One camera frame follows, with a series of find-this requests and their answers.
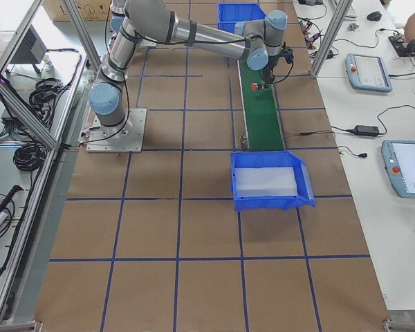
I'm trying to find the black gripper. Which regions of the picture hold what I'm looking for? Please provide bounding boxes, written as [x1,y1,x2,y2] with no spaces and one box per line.
[261,55,279,84]

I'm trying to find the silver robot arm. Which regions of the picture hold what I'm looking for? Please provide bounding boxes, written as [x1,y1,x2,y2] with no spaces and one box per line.
[89,1,293,143]

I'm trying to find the green conveyor belt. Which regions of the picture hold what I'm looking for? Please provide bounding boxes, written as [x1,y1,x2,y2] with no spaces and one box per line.
[237,61,285,151]

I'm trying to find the blue bin left side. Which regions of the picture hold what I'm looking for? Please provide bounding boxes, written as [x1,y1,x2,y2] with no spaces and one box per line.
[217,3,266,33]

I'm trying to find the blue bin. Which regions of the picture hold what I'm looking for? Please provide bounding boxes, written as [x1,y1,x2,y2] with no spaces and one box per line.
[217,3,266,33]
[230,151,316,212]

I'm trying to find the teach pendant near left bin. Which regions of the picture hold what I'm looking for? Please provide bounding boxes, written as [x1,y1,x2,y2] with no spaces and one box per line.
[344,53,392,93]

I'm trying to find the teach pendant bin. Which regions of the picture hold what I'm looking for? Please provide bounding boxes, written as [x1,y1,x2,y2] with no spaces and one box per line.
[344,53,392,93]
[381,140,415,199]

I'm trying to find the white foam pad right bin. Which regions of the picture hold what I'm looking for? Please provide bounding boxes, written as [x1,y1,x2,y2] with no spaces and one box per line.
[235,167,297,196]

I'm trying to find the black power adapter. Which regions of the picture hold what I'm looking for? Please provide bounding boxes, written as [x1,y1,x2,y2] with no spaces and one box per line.
[353,125,380,137]

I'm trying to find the blue bin right side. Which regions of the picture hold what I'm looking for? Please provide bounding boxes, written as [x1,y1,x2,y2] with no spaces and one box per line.
[230,151,316,212]

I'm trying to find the black computer mouse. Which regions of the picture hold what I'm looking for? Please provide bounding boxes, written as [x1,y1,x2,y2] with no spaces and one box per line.
[366,11,382,21]

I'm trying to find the black circuit board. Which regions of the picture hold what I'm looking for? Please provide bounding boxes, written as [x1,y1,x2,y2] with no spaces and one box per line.
[388,34,415,57]

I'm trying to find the teach pendant near right bin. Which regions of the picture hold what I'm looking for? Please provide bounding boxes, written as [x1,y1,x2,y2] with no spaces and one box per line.
[381,140,415,199]

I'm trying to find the cardboard box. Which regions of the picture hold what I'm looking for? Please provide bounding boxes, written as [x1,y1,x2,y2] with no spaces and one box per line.
[42,0,111,22]

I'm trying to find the brown paper table cover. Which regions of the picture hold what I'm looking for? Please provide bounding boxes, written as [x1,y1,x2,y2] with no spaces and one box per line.
[35,1,388,331]

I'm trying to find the grey control box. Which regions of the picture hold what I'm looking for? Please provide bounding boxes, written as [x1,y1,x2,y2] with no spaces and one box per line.
[10,25,47,74]

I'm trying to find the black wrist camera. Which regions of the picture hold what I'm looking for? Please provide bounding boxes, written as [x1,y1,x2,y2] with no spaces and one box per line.
[279,47,294,64]

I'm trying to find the aluminium frame post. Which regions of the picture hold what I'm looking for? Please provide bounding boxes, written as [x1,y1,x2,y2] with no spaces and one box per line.
[311,0,352,78]

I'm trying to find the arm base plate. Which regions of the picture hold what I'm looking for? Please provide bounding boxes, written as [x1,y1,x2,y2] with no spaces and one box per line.
[86,108,147,153]

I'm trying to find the coiled black cables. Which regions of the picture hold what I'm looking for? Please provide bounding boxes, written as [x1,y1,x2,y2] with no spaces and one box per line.
[28,77,70,118]

